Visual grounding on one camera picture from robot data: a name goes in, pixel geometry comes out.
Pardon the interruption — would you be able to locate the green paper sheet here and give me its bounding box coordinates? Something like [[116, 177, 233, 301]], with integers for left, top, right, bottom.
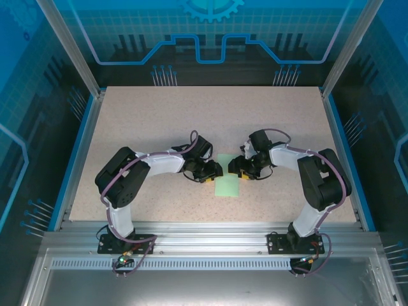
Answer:
[[214, 154, 240, 198]]

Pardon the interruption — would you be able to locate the metal tray panel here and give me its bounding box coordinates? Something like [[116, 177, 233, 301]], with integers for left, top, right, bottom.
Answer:
[[18, 248, 402, 306]]

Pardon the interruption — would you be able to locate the aluminium mounting rail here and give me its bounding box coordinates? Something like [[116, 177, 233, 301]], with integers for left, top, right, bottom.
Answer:
[[41, 221, 383, 254]]

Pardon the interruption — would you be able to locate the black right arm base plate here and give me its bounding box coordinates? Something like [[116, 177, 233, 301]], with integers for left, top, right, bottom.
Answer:
[[266, 232, 326, 255]]

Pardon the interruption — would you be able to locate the aluminium side rail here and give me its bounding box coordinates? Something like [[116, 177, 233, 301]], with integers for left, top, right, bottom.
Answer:
[[320, 89, 366, 232], [59, 89, 108, 232]]

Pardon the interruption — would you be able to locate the slotted cable duct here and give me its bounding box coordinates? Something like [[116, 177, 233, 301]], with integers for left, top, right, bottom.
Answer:
[[50, 258, 374, 271]]

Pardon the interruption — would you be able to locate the aluminium frame post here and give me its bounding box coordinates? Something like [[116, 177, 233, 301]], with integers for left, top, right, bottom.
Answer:
[[34, 0, 106, 98], [320, 0, 388, 98]]

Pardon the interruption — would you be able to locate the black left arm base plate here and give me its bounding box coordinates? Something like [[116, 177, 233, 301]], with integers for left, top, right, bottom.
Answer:
[[97, 233, 156, 255]]

